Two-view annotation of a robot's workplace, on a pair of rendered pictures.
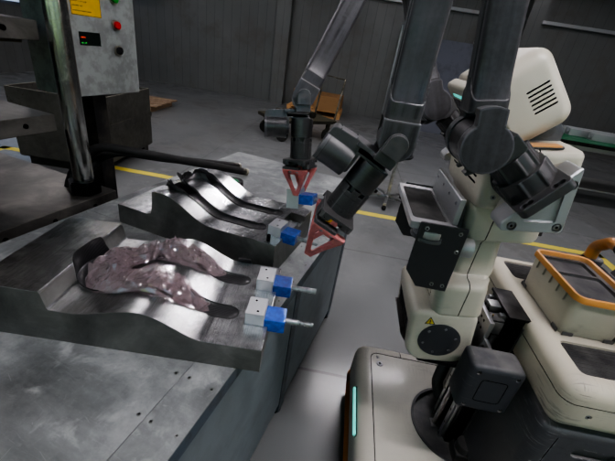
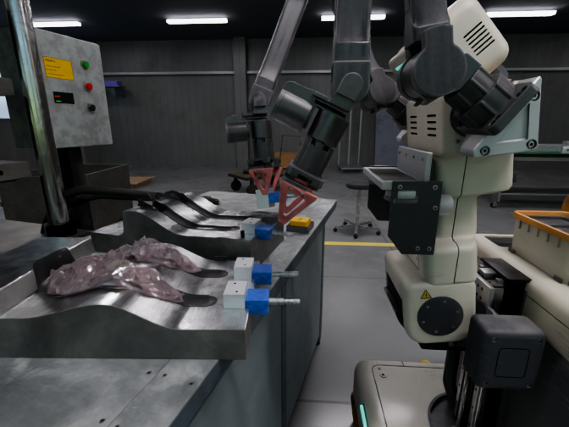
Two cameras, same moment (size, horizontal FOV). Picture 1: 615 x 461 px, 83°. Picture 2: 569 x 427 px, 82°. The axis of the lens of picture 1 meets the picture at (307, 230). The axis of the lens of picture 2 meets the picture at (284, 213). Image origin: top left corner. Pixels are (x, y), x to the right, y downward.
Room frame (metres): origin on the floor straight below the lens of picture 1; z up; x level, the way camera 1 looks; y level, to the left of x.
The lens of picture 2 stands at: (0.01, -0.02, 1.16)
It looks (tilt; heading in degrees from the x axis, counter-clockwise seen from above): 15 degrees down; 1
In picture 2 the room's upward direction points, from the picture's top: straight up
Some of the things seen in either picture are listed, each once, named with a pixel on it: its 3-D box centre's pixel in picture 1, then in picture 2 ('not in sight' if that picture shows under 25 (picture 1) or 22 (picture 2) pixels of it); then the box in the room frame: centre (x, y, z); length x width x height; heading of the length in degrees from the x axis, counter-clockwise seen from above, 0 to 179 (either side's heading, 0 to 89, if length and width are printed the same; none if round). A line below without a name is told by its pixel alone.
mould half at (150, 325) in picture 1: (154, 284); (124, 287); (0.57, 0.30, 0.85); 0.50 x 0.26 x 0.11; 90
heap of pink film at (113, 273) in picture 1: (156, 265); (124, 265); (0.57, 0.29, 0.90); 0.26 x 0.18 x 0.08; 90
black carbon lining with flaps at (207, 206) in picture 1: (221, 196); (192, 209); (0.92, 0.26, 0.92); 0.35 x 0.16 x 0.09; 73
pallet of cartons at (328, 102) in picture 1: (316, 102); (278, 162); (8.33, 0.26, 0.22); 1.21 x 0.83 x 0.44; 87
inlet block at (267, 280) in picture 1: (286, 286); (267, 274); (0.63, 0.03, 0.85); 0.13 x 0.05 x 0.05; 90
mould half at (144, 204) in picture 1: (218, 209); (190, 224); (0.93, 0.27, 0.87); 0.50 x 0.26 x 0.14; 73
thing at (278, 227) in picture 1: (294, 237); (268, 232); (0.80, 0.03, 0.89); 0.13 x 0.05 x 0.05; 73
